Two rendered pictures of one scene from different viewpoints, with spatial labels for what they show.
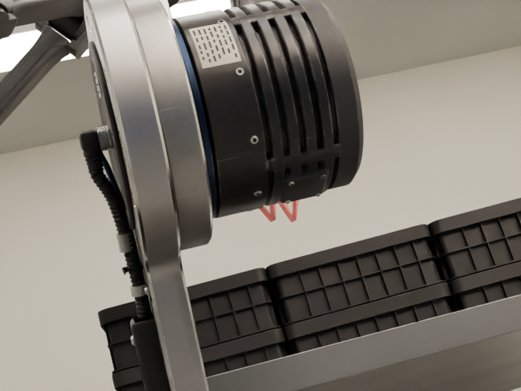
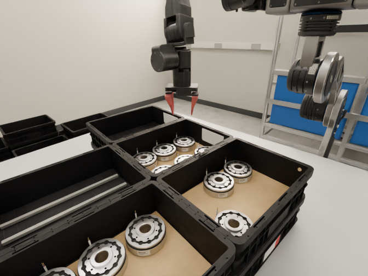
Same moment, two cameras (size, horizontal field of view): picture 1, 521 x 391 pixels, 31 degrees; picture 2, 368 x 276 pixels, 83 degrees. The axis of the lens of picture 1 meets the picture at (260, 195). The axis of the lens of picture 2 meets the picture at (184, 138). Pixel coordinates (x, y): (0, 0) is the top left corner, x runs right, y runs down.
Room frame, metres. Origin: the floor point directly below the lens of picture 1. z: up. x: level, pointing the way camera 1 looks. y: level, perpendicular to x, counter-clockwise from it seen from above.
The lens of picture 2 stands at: (2.18, 0.52, 1.31)
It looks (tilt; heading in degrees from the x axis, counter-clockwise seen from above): 27 degrees down; 235
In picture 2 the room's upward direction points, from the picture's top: 1 degrees counter-clockwise
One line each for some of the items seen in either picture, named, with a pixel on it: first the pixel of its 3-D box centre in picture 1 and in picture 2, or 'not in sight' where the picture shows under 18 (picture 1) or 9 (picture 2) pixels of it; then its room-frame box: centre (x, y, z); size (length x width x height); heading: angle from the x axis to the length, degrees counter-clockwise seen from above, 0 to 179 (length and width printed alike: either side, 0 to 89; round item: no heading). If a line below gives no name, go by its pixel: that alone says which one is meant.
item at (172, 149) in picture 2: not in sight; (164, 149); (1.80, -0.17, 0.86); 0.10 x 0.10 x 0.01
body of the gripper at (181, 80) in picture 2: not in sight; (182, 79); (1.79, -0.03, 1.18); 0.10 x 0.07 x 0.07; 140
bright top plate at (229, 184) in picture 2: not in sight; (218, 180); (1.76, 0.13, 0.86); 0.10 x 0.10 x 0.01
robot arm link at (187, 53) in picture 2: not in sight; (180, 59); (1.80, -0.03, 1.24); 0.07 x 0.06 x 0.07; 11
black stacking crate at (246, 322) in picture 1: (196, 343); (235, 189); (1.76, 0.20, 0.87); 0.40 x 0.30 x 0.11; 6
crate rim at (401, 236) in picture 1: (339, 276); (174, 142); (1.79, -0.10, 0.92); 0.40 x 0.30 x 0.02; 6
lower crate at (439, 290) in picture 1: (363, 354); not in sight; (1.79, -0.10, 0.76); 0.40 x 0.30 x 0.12; 6
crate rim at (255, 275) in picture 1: (189, 317); (236, 176); (1.76, 0.20, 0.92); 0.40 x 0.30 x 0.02; 6
